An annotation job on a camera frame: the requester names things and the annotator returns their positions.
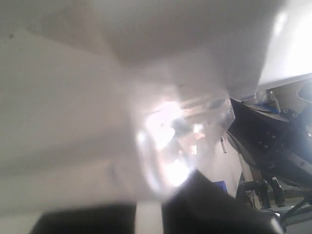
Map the white plastic drawer cabinet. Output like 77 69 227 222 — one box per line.
0 0 312 210

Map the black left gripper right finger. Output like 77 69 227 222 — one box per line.
162 171 279 234

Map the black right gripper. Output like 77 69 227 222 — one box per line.
225 82 312 191

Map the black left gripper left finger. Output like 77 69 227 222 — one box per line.
30 204 136 234

